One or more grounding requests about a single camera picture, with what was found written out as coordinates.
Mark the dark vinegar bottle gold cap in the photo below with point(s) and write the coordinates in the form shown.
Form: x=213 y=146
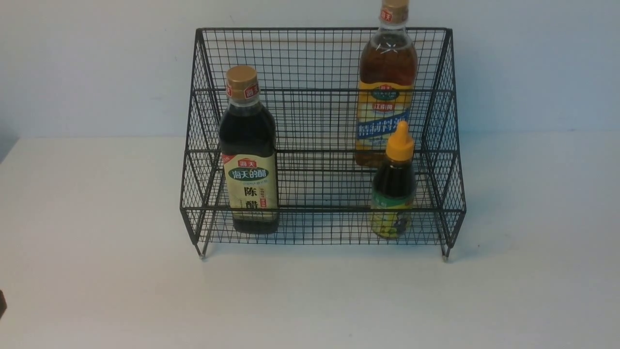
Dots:
x=247 y=137

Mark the oyster sauce bottle yellow cap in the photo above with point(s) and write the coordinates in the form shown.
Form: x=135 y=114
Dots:
x=394 y=186

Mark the cooking wine bottle yellow label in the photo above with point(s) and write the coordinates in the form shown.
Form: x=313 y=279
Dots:
x=388 y=68

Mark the left robot arm silver black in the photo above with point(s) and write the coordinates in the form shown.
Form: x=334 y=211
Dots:
x=3 y=304

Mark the black wire mesh shelf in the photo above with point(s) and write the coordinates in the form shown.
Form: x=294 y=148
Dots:
x=309 y=82

